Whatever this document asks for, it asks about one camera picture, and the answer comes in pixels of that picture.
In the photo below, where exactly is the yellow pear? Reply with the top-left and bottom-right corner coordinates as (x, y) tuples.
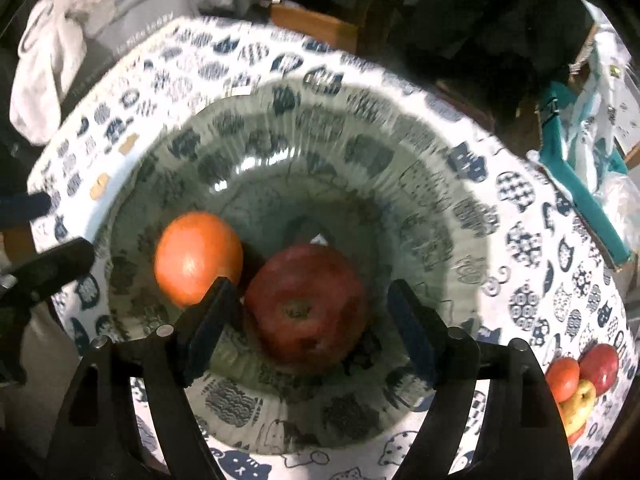
(560, 379), (597, 437)

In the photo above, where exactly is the large orange front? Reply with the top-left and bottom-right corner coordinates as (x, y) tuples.
(546, 356), (580, 403)

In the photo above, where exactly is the large orange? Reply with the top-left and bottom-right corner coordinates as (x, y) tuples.
(154, 211), (243, 309)
(546, 356), (580, 403)

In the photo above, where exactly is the red apple front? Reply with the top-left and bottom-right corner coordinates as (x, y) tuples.
(579, 344), (620, 396)

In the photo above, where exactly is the red apple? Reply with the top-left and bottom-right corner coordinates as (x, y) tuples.
(579, 344), (620, 396)
(243, 244), (370, 375)

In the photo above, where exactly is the red apple back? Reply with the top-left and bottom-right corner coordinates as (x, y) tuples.
(243, 244), (370, 375)

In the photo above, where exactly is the cat pattern tablecloth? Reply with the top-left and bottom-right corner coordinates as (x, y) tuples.
(27, 18), (638, 479)

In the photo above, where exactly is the pile of grey clothes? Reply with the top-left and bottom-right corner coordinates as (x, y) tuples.
(9, 0), (279, 146)

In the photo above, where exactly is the green glass bowl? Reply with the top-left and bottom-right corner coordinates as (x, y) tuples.
(105, 81), (498, 454)

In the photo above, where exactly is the teal storage box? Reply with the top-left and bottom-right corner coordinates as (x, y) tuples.
(538, 81), (631, 266)

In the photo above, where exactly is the wooden drawer box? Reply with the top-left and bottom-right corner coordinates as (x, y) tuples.
(270, 3), (358, 54)

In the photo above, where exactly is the white rice bag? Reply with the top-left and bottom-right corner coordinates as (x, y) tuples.
(570, 0), (639, 166)

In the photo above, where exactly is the black hanging jacket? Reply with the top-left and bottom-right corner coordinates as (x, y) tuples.
(293, 0), (589, 120)

